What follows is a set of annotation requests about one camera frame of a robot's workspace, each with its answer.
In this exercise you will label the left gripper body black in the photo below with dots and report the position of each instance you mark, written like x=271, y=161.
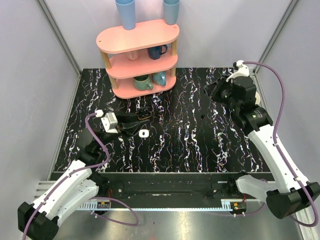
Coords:
x=122, y=122

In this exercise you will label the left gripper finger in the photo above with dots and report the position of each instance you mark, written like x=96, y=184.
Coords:
x=126, y=117
x=132, y=128

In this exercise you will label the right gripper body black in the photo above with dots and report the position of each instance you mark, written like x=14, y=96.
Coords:
x=222, y=92

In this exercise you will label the white earbud charging case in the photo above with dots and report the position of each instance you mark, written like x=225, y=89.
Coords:
x=144, y=133

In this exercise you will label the black earbud charging case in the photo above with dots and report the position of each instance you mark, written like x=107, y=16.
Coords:
x=143, y=113

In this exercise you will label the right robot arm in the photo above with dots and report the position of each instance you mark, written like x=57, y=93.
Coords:
x=292, y=191

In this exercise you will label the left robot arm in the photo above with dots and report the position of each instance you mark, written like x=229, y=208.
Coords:
x=81, y=182

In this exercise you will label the cream bowl green outside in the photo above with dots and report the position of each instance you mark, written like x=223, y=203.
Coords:
x=257, y=98

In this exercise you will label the green ceramic mug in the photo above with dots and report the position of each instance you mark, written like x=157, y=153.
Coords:
x=143, y=82

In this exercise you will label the light blue butterfly mug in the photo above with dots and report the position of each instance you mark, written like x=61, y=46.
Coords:
x=159, y=78

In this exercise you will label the pink three-tier shelf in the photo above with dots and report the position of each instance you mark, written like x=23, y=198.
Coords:
x=115, y=42

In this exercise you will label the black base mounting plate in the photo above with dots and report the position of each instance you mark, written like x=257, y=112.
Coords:
x=164, y=191

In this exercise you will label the pink mug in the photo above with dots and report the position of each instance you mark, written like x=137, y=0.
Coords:
x=133, y=55

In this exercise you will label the dark blue mug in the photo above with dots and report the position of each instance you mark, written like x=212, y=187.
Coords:
x=157, y=51

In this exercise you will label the right light blue cup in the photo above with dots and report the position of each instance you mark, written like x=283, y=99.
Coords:
x=171, y=11

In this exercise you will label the light blue cup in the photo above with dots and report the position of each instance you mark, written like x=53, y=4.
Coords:
x=171, y=11
x=127, y=12

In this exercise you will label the left light blue cup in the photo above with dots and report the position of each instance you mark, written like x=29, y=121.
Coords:
x=127, y=12

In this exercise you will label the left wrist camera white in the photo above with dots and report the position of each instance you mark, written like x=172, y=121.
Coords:
x=109, y=121

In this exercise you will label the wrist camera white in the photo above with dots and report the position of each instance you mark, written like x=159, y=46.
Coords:
x=109, y=121
x=241, y=70

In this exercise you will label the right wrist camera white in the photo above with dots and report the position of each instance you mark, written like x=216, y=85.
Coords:
x=241, y=70

